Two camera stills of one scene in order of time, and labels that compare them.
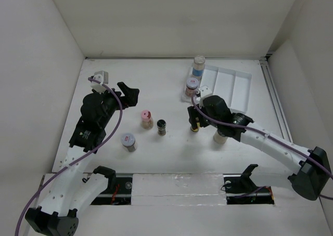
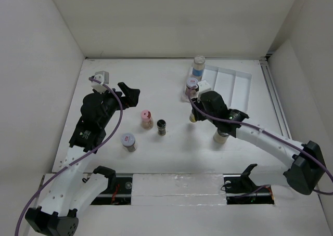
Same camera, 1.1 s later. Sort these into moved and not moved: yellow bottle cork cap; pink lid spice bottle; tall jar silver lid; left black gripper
Moved: yellow bottle cork cap
Not moved: pink lid spice bottle; left black gripper; tall jar silver lid
